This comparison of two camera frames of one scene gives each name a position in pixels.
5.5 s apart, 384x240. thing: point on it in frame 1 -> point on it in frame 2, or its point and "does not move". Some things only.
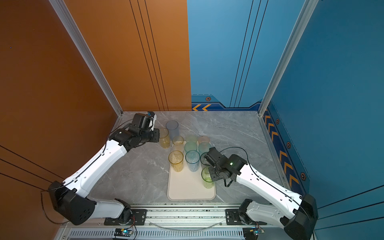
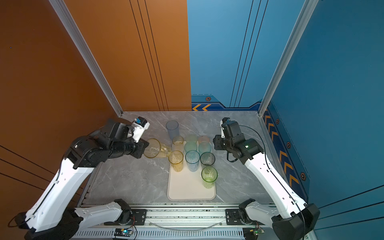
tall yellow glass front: [175, 158] does not move
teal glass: [204, 147] does not move
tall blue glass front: [192, 158] does not move
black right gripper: [214, 178] -> [216, 142]
